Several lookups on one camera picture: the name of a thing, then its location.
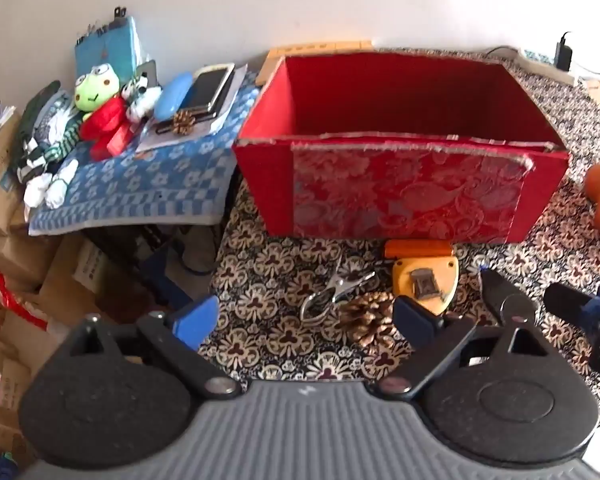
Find black charger adapter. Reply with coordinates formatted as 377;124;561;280
554;32;574;71

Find pile of cardboard boxes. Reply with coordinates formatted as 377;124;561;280
0;107;216;471

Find small brown pine cone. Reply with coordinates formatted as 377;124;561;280
171;110;196;137

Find white framed smartphone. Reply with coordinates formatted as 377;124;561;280
180;63;235;111

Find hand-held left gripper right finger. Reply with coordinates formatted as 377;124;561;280
377;296;552;403

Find red white package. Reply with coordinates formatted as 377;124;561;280
0;272;49;332

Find floral patterned tablecloth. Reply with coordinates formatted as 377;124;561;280
197;47;600;411

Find red fabric storage box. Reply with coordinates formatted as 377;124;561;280
231;50;572;244

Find large brown pine cone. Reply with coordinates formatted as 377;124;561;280
337;291;398;349

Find metal spring clip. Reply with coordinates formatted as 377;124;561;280
300;255;378;322

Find green white striped plush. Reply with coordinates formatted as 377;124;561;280
12;80;88;209

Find red plush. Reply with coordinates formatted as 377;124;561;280
79;96;129;142

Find blue glasses case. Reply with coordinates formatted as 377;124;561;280
152;72;195;122

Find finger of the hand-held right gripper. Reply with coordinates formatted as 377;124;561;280
480;266;537;319
544;282;600;333

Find small dark phone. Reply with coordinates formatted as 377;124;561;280
136;59;159;89

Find orange black hand tool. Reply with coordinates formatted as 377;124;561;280
384;239;460;317

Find black white panda plush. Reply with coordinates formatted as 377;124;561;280
120;74;161;122

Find small red box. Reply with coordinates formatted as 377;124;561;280
92;122;134;162

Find blue white patterned cloth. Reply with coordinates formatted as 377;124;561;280
27;72;261;237

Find blue folder with clips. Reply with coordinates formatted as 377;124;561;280
75;16;147;92

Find green frog plush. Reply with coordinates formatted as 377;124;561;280
74;61;121;112

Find yellow book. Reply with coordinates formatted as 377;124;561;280
256;39;374;87

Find white power strip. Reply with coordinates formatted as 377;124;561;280
515;46;581;86

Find white paper sheets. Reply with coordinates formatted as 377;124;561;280
135;65;249;154

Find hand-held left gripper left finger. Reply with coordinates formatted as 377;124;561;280
71;294;243;402

